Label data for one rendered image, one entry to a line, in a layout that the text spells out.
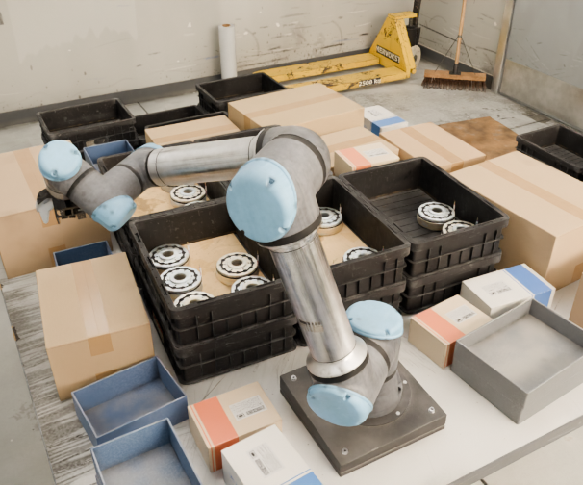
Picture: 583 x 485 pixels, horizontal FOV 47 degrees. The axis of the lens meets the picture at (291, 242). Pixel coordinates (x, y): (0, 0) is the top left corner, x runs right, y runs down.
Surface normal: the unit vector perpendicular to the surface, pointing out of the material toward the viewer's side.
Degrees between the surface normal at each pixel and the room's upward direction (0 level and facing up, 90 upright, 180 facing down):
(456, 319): 0
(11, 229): 90
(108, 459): 90
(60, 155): 44
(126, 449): 90
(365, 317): 5
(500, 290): 0
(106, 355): 90
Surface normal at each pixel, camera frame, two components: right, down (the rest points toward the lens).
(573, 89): -0.88, 0.26
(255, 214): -0.46, 0.44
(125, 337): 0.37, 0.51
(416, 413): 0.00, -0.79
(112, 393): 0.57, 0.46
